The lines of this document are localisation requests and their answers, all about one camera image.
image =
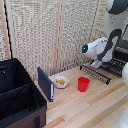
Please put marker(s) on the white bowl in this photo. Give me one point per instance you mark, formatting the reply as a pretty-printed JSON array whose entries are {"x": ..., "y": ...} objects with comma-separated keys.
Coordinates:
[{"x": 61, "y": 84}]

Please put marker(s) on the yellow food pieces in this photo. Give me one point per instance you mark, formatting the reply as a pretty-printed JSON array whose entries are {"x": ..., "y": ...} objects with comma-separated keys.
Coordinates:
[{"x": 60, "y": 81}]

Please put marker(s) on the black fabric storage box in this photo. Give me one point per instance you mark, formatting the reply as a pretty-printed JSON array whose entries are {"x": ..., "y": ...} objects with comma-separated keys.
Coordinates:
[{"x": 18, "y": 96}]

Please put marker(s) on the beige woven folding screen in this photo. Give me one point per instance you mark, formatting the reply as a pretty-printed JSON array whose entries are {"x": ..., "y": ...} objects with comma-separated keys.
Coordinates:
[{"x": 31, "y": 33}]

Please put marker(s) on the black oven tray rack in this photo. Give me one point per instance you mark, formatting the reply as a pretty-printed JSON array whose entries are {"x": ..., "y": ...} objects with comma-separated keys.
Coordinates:
[{"x": 95, "y": 74}]

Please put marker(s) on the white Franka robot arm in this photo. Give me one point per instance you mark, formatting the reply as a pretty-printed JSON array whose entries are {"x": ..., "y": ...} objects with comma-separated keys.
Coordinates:
[{"x": 111, "y": 36}]

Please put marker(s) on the black toaster oven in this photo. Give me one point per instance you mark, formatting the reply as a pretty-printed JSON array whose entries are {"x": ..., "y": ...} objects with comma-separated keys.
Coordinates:
[{"x": 120, "y": 55}]

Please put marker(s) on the red plastic cup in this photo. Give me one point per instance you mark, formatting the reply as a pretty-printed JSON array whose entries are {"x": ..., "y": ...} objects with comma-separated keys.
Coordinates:
[{"x": 83, "y": 84}]

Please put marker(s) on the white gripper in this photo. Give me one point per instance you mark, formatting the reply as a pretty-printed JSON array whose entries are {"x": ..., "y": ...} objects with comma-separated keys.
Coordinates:
[{"x": 96, "y": 63}]

